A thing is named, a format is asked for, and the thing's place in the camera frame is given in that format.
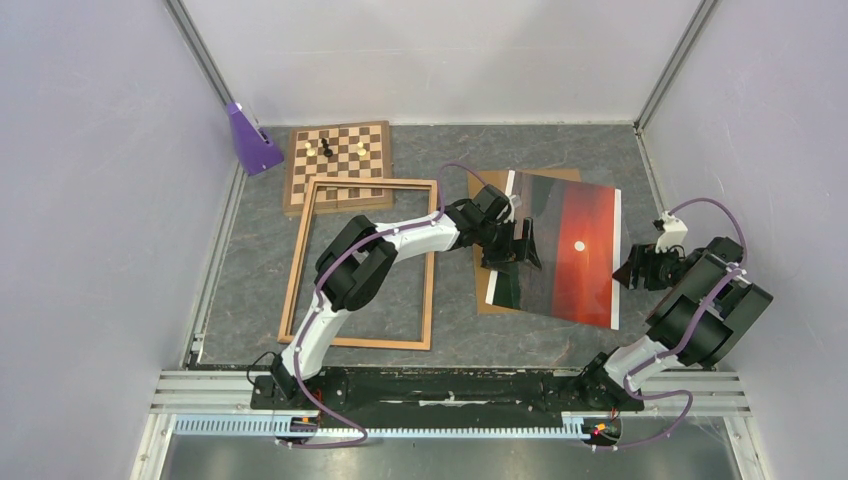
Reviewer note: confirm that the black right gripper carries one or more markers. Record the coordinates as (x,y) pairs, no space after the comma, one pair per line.
(644,257)

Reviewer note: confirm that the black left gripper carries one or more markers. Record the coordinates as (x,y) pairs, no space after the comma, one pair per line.
(507,256)

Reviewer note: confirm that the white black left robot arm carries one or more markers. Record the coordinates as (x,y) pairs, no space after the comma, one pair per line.
(352,269)

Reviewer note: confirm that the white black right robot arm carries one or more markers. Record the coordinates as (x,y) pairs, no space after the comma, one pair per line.
(707,308)

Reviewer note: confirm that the red sunset photo print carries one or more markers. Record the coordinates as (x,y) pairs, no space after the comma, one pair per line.
(577,229)

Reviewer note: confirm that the brown cardboard backing board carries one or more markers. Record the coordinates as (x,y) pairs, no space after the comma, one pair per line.
(483,277)

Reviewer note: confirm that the wooden chessboard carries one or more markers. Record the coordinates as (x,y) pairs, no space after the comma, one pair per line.
(345,163)

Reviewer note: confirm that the black chess piece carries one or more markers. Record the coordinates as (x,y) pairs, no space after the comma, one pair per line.
(327,151)

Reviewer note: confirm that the purple wedge stand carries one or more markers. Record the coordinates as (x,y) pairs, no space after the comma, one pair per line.
(256,150)

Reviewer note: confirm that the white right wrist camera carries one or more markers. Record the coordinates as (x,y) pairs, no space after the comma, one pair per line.
(672,232)

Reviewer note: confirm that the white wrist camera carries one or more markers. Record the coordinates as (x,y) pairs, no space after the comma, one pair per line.
(514,205)
(672,232)

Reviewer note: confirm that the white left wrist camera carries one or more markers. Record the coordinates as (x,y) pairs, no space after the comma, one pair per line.
(514,205)

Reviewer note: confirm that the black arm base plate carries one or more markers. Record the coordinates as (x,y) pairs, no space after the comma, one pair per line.
(345,388)

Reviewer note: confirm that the wooden picture frame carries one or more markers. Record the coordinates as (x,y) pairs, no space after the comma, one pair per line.
(295,276)

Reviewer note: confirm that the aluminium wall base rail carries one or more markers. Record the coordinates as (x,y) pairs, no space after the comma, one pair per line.
(204,295)

